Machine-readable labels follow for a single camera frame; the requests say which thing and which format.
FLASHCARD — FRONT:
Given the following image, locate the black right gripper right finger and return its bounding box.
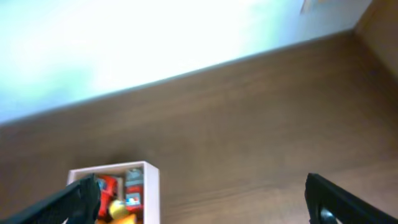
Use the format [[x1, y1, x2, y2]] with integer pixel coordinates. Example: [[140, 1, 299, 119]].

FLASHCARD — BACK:
[[305, 173, 397, 224]]

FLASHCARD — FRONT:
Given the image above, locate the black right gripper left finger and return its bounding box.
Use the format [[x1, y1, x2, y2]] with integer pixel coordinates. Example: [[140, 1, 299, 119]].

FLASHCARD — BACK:
[[1, 174, 101, 224]]

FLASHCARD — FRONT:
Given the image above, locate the small red toy truck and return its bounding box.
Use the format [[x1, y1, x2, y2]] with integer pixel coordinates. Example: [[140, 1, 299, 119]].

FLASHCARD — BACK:
[[96, 175, 118, 219]]

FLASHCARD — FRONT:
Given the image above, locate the orange plastic toy animal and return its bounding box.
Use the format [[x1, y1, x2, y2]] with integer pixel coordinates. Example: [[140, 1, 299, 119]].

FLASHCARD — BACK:
[[95, 214, 137, 224]]

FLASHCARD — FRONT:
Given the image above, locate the red toy car grey top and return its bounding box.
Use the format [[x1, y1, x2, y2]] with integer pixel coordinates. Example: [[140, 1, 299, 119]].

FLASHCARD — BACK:
[[124, 168, 144, 213]]

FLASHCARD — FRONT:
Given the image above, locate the yellow ball wooden stick toy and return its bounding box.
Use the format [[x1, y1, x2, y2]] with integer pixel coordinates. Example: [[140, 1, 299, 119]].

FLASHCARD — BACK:
[[108, 200, 129, 220]]

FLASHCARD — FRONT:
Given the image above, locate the pink open cardboard box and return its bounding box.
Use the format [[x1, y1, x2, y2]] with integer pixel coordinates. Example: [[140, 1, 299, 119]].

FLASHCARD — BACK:
[[67, 161, 161, 224]]

